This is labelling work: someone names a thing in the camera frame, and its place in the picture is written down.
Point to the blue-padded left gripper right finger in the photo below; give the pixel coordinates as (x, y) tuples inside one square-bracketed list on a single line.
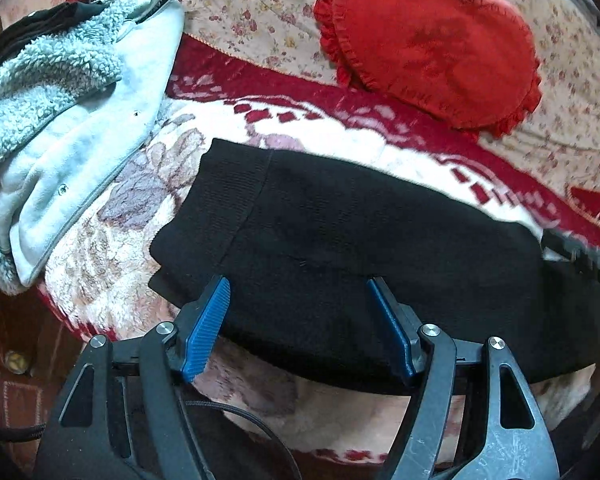
[(502, 432)]

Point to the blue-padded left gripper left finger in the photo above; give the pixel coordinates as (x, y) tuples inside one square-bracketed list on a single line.
[(89, 432)]

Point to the black pants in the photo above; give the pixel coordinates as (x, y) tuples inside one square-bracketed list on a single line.
[(298, 236)]

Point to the red and white floral blanket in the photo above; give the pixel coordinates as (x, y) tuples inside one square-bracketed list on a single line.
[(97, 278)]

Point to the red heart-shaped ruffled pillow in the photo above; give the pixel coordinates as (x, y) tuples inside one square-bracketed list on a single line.
[(470, 63)]

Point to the light blue fleece jacket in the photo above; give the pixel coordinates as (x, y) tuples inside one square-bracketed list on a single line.
[(81, 85)]

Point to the beige floral quilt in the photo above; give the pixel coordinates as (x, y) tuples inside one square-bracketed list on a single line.
[(559, 143)]

